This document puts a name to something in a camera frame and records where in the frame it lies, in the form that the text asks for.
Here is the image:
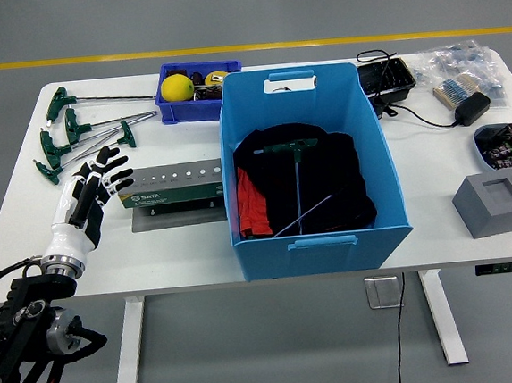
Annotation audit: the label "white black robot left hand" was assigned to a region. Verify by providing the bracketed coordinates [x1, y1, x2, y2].
[35, 143, 142, 267]

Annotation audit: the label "green silver SATA tool stand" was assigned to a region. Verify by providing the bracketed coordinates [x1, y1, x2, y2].
[115, 157, 230, 235]

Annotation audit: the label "large green T-handle hex wrench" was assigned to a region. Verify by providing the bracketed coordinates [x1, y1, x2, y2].
[251, 136, 327, 238]

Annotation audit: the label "small green T-handle hex wrench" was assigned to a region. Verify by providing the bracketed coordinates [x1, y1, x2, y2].
[242, 191, 343, 242]

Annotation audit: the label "large blue folding box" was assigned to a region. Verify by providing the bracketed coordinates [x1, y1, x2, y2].
[213, 56, 418, 284]

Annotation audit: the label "white table leg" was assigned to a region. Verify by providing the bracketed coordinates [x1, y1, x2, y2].
[106, 295, 154, 383]
[417, 266, 470, 369]

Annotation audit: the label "small dark blue bin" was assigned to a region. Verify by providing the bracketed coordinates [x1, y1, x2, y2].
[151, 56, 247, 128]

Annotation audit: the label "yellow ball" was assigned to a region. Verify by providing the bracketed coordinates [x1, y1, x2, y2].
[159, 71, 197, 104]

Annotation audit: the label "red cloth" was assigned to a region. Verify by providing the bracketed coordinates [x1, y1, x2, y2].
[234, 165, 274, 240]

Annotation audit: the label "dark brown parts pile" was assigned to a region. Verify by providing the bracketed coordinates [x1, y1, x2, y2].
[193, 85, 223, 102]

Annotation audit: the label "yellow tape measure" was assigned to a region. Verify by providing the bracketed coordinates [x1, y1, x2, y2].
[204, 70, 230, 87]

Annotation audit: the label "black cloth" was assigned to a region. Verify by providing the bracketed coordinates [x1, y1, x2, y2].
[231, 116, 380, 241]

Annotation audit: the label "metal floor socket plate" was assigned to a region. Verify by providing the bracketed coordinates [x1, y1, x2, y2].
[364, 274, 405, 311]

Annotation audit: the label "black plastic tray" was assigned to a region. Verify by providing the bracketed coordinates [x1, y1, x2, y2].
[355, 56, 418, 106]

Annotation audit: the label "resistor tape strip bundle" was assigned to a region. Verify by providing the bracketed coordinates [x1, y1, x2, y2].
[431, 71, 483, 111]

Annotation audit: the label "light blue plate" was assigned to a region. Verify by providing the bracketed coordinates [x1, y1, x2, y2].
[472, 121, 512, 181]

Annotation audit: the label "black power adapter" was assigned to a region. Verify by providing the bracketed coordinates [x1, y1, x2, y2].
[452, 89, 494, 129]

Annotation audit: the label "grey foam block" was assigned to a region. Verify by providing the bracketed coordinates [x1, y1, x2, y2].
[449, 169, 512, 241]

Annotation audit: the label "clear bags of components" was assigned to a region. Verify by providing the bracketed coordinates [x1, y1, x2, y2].
[408, 37, 508, 116]

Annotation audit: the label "black table control panel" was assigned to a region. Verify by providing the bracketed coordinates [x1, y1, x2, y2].
[474, 261, 512, 277]

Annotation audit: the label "pile of electronic parts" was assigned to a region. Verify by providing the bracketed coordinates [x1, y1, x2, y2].
[474, 122, 512, 179]

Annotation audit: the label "black adapter cord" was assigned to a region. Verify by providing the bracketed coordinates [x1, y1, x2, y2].
[354, 42, 460, 137]

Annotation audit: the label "black floor cable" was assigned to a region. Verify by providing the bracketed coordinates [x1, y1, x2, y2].
[387, 271, 416, 383]

